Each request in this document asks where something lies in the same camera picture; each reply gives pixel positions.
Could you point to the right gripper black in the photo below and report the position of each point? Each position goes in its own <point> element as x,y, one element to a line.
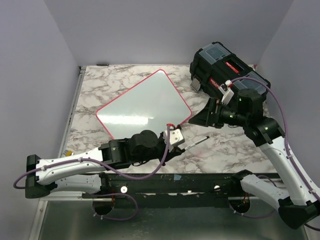
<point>204,117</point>

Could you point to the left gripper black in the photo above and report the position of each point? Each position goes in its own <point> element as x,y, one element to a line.
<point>175,151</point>

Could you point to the white whiteboard marker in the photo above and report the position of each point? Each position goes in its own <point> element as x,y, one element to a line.
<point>196,143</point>

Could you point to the pink-framed whiteboard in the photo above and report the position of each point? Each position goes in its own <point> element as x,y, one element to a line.
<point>150,104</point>

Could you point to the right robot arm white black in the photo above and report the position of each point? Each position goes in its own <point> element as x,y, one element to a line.
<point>299,203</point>

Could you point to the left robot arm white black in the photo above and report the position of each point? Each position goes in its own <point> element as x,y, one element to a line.
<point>46,176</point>

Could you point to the blue tape piece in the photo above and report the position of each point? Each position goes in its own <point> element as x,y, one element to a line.
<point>177,177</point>

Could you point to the yellow metal small block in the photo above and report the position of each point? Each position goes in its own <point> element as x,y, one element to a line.
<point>68,153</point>

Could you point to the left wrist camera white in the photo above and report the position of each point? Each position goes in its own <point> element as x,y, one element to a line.
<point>173,137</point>

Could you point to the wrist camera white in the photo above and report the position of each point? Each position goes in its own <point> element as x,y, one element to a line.
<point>227,92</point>
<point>173,137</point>

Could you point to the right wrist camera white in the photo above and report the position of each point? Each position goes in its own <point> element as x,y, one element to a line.
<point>227,92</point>

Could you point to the black toolbox with red handle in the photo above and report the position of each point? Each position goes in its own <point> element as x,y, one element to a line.
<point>213,65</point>

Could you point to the black mounting base rail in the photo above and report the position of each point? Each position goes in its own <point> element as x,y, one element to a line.
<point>194,190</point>

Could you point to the small black strip at wall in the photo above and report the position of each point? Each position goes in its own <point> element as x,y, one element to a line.
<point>102,64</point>

